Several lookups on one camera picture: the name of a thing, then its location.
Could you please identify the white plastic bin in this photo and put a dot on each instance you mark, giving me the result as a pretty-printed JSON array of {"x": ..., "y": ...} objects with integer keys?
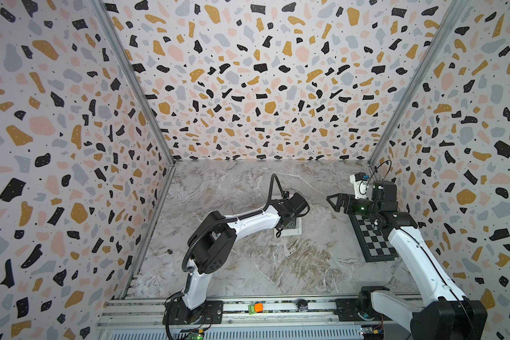
[{"x": 292, "y": 229}]

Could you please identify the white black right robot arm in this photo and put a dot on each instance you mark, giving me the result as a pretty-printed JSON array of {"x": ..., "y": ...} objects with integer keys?
[{"x": 446, "y": 312}]

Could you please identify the aluminium corner post right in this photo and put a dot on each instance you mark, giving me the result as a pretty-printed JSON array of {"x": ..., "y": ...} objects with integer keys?
[{"x": 451, "y": 17}]

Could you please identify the aluminium corner post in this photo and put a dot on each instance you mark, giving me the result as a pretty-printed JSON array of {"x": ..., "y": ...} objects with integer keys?
[
  {"x": 451, "y": 17},
  {"x": 107, "y": 27}
]

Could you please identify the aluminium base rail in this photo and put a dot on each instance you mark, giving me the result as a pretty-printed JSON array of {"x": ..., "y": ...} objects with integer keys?
[{"x": 328, "y": 317}]

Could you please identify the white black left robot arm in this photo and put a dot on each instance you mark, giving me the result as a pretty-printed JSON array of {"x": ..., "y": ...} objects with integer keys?
[{"x": 210, "y": 246}]

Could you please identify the black round knob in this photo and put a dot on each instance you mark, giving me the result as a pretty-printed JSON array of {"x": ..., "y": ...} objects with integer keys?
[{"x": 302, "y": 305}]

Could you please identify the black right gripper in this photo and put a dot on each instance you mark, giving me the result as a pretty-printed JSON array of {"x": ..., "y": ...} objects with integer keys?
[{"x": 350, "y": 202}]

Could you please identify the black white checkerboard mat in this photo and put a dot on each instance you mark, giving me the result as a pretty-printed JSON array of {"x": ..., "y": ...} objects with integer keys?
[{"x": 374, "y": 247}]

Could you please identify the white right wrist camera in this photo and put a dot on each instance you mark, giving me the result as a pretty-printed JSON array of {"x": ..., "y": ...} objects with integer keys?
[{"x": 360, "y": 182}]

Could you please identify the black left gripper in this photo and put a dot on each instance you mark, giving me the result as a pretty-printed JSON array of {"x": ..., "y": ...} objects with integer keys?
[{"x": 293, "y": 224}]

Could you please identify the orange green button block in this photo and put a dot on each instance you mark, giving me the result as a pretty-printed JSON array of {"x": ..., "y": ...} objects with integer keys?
[{"x": 255, "y": 308}]

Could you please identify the aluminium corner post left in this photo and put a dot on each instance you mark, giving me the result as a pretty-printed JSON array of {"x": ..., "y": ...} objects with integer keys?
[{"x": 107, "y": 27}]

